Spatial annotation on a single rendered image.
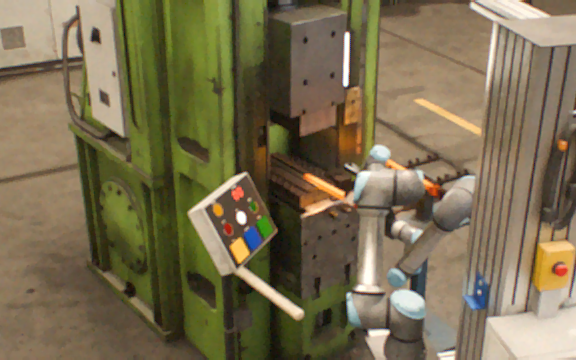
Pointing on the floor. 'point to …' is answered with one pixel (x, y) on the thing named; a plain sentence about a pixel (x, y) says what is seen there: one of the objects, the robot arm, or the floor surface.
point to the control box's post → (228, 316)
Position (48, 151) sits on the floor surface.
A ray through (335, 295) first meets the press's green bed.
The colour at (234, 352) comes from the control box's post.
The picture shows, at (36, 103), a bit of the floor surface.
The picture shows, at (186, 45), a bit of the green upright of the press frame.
